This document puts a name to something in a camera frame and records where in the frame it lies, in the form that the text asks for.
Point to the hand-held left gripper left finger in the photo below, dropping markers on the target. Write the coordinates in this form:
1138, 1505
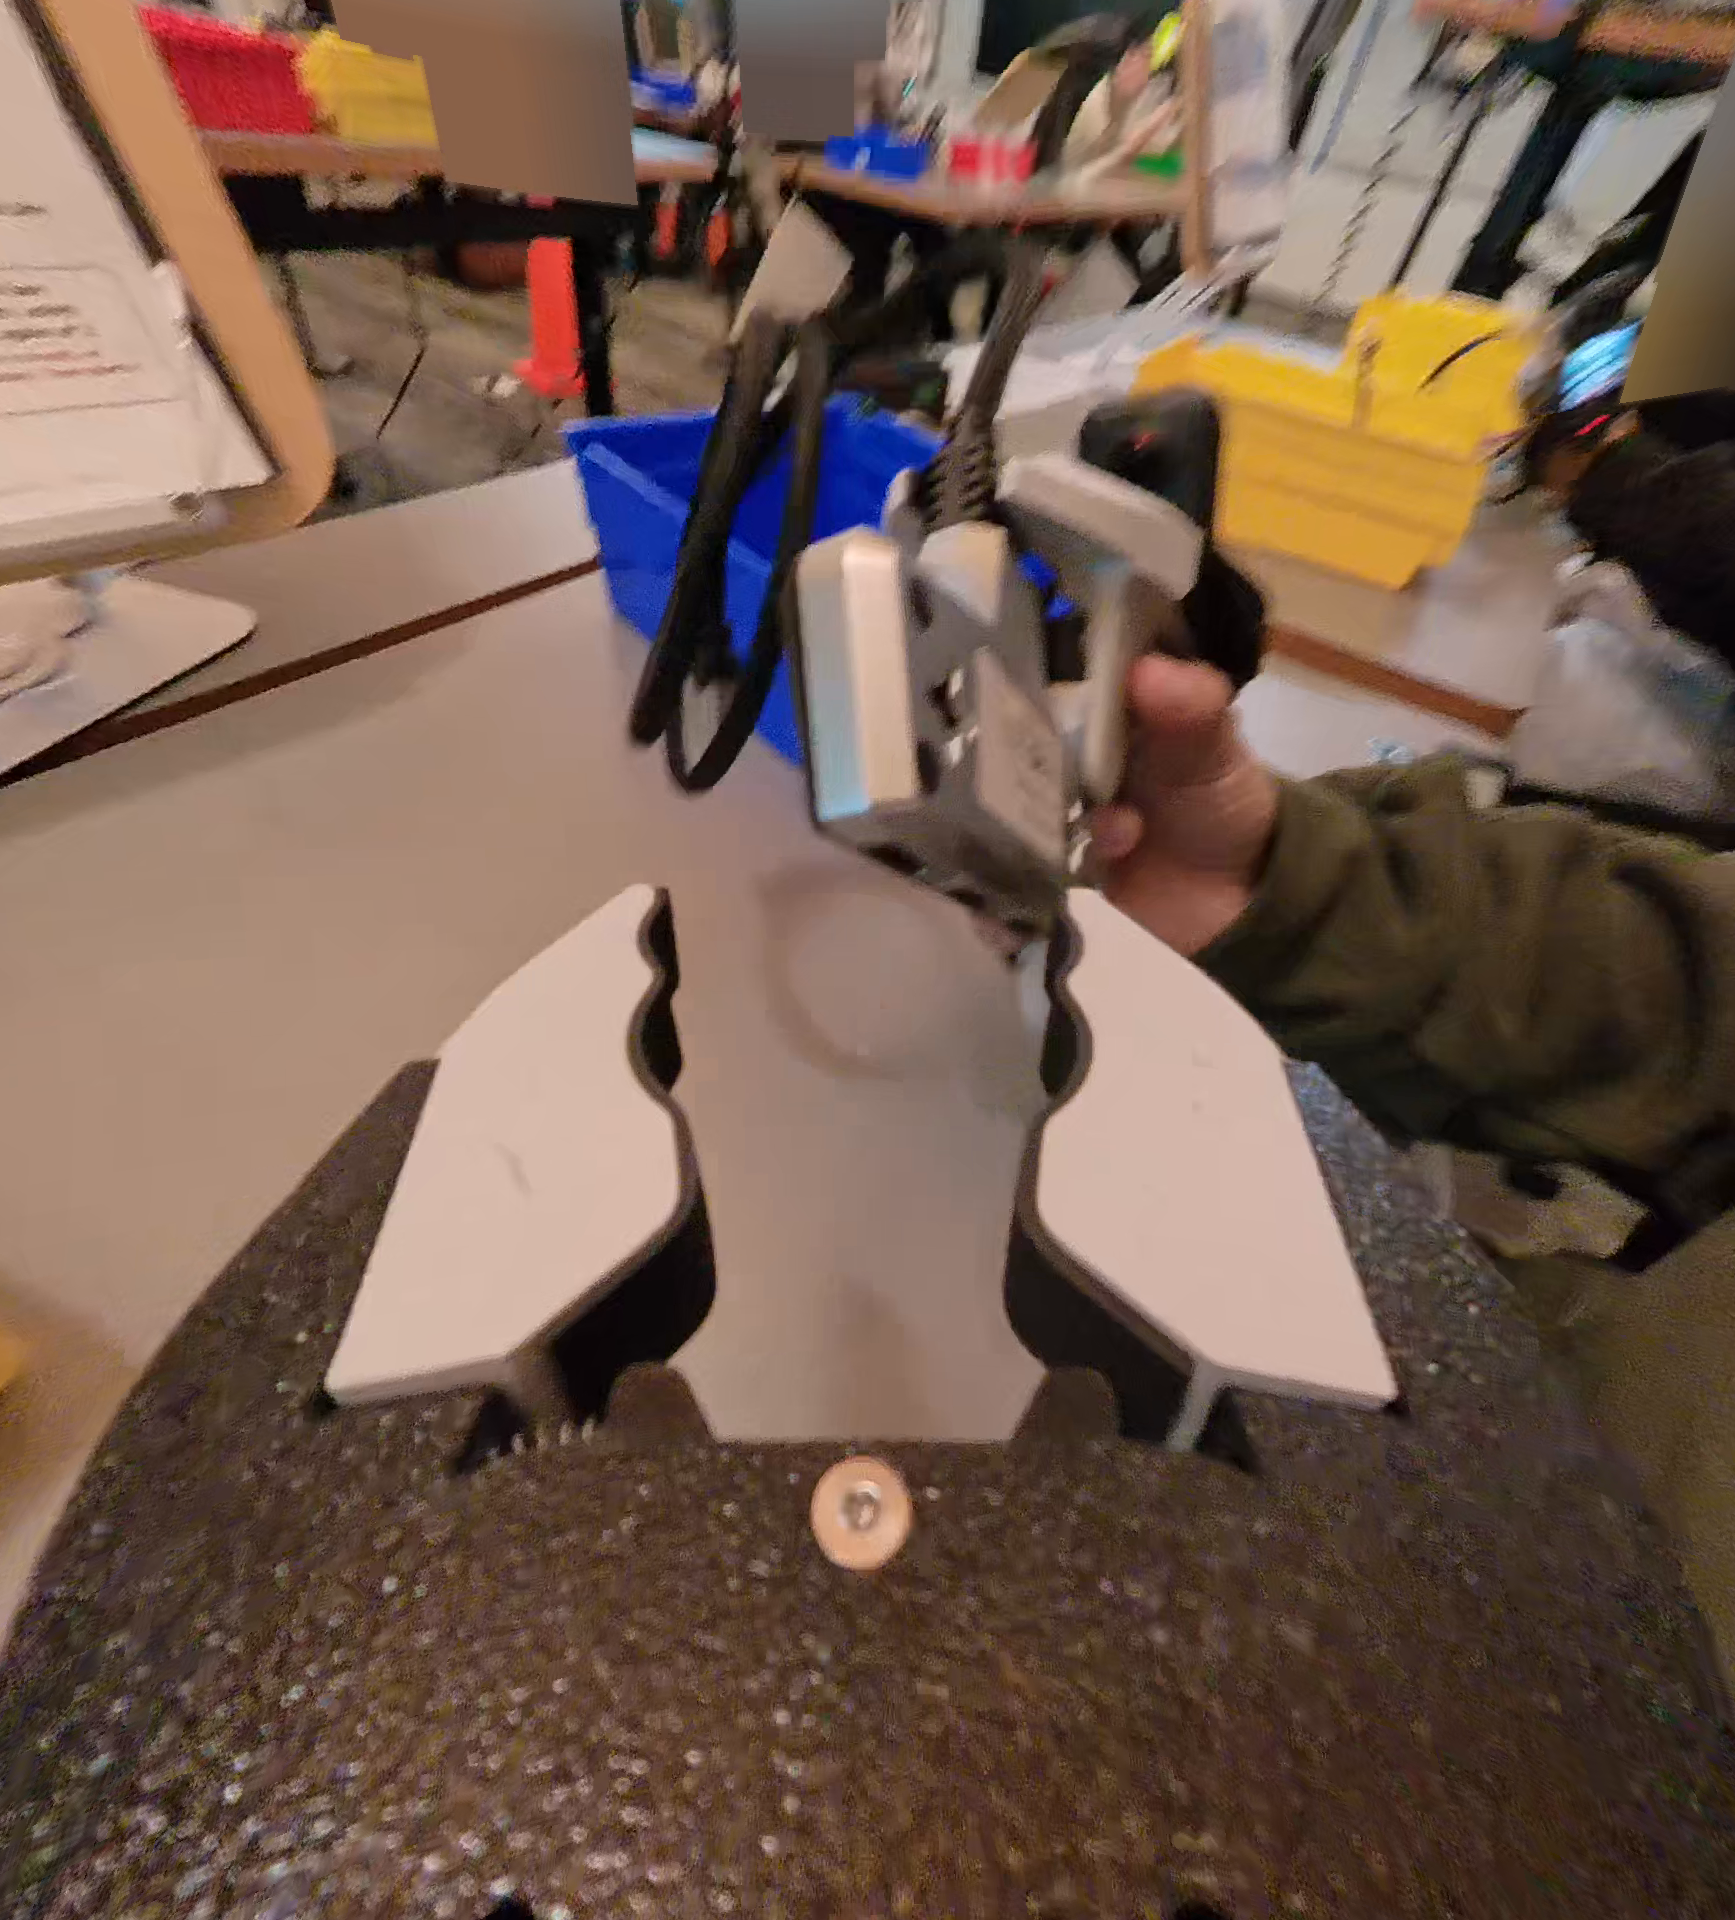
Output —
538, 1170

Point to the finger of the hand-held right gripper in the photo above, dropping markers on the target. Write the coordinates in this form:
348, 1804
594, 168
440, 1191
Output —
856, 675
1108, 524

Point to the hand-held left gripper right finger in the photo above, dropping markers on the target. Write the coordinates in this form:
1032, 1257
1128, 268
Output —
1198, 1201

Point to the blue plastic bin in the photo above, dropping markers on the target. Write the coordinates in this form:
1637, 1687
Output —
620, 495

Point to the grey desk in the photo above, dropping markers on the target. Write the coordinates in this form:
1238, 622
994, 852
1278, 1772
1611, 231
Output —
282, 931

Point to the person's right hand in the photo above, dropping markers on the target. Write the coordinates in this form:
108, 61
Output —
1198, 810

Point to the large yellow storage bin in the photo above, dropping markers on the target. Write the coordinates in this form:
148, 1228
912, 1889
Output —
1347, 451

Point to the wooden background table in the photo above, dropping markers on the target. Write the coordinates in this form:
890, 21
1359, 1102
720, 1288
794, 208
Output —
958, 195

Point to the orange traffic cone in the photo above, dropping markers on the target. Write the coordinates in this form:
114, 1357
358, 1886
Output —
552, 322

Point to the small yellow storage bin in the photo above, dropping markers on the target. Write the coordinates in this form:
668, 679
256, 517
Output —
364, 91

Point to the red storage bin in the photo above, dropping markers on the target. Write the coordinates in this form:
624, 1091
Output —
230, 68

